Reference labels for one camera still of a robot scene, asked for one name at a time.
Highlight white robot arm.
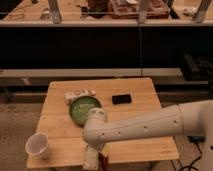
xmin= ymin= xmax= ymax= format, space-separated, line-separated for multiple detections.
xmin=83 ymin=100 xmax=213 ymax=171

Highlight white sponge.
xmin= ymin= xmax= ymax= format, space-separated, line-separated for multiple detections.
xmin=83 ymin=145 xmax=99 ymax=170

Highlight wooden table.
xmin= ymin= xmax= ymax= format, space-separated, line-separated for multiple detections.
xmin=26 ymin=77 xmax=180 ymax=170

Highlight green bowl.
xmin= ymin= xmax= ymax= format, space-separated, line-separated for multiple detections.
xmin=69 ymin=96 xmax=102 ymax=127

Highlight black rectangular block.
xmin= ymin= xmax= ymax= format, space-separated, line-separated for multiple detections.
xmin=112 ymin=94 xmax=132 ymax=105

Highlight white packaged item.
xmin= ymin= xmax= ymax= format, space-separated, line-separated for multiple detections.
xmin=65 ymin=89 xmax=96 ymax=103

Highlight white plastic cup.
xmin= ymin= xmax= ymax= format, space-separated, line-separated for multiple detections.
xmin=25 ymin=133 xmax=50 ymax=159

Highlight long workbench shelf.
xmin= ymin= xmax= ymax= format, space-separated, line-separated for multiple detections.
xmin=0 ymin=0 xmax=213 ymax=27

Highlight black floor cables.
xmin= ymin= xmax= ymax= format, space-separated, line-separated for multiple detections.
xmin=173 ymin=134 xmax=209 ymax=171

